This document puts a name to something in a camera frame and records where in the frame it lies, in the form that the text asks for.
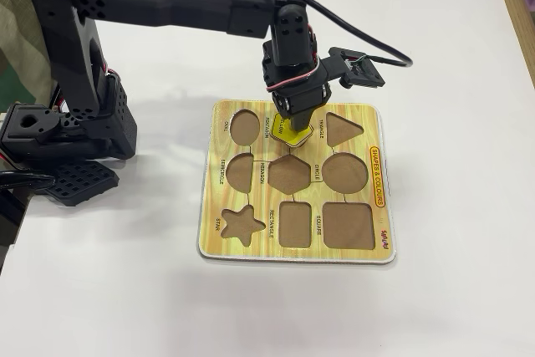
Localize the yellow pentagon puzzle piece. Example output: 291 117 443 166
268 112 315 148

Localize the red white servo wire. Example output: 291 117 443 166
265 24 324 93

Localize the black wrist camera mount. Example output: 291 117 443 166
328 46 385 90

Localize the thin black camera cable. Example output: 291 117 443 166
194 0 415 69

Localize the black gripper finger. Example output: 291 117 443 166
287 107 315 133

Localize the wooden shape puzzle board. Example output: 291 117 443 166
196 99 397 266

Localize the black robot base clamp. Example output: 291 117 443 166
0 101 122 208

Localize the thick black power cable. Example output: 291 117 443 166
0 169 58 191

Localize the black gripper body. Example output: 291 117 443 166
261 38 334 120

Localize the floral beige curtain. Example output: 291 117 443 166
0 0 58 124

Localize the red black wire bundle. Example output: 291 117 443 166
48 84 69 112

